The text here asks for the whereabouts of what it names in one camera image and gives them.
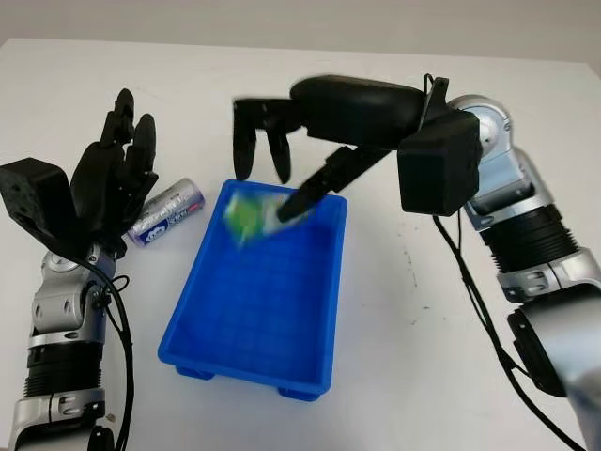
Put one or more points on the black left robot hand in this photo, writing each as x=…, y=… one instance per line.
x=108, y=188

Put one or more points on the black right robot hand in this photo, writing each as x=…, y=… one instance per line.
x=357, y=113

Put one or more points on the silver purple roll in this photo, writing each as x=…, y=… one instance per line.
x=169, y=216

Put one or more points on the green white long box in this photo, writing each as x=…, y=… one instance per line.
x=244, y=216

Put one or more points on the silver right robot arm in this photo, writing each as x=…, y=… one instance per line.
x=530, y=225

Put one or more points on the blue plastic tray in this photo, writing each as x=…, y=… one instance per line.
x=263, y=319

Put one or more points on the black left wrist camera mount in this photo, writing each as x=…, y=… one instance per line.
x=37, y=197

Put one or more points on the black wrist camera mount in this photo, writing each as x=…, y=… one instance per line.
x=37, y=197
x=436, y=164

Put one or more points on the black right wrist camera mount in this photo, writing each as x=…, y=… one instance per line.
x=436, y=164

